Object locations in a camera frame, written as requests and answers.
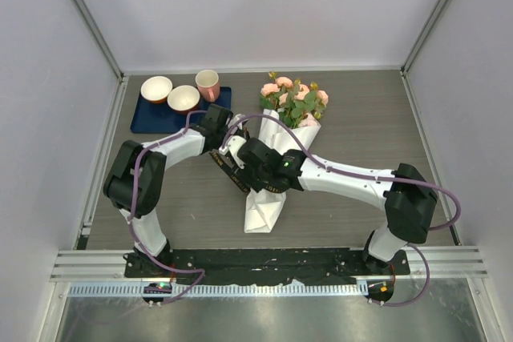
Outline blue tray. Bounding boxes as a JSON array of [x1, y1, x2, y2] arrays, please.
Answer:
[[130, 87, 232, 134]]

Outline pink fake flower stem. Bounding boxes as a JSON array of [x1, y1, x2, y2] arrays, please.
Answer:
[[260, 71, 295, 115]]

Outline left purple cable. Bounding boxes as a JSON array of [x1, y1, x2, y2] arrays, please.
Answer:
[[126, 109, 213, 305]]

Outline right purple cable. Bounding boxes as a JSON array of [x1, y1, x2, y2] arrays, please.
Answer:
[[220, 113, 463, 308]]

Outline white bowl orange outside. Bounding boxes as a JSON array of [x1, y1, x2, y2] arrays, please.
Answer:
[[140, 76, 173, 104]]

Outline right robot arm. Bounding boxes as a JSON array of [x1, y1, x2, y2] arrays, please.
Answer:
[[232, 138, 438, 274]]

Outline white wrapping paper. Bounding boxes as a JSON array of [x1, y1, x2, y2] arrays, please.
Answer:
[[244, 119, 321, 234]]

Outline white slotted cable duct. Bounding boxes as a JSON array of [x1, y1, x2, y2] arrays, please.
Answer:
[[68, 280, 368, 298]]

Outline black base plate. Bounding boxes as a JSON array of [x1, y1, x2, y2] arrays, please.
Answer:
[[123, 247, 410, 286]]

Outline pink mug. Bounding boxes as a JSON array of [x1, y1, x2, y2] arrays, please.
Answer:
[[195, 70, 220, 103]]

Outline aluminium frame rail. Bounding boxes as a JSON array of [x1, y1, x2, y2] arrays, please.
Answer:
[[50, 246, 488, 282]]

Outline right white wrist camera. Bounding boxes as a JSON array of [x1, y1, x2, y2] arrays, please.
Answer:
[[219, 135, 246, 169]]

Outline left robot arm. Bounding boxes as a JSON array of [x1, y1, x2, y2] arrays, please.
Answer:
[[103, 104, 236, 277]]

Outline black ribbon gold letters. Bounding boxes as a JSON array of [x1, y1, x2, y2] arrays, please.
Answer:
[[209, 151, 285, 194]]

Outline purple cable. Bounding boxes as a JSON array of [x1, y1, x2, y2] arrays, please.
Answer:
[[220, 113, 463, 308], [126, 109, 213, 305]]

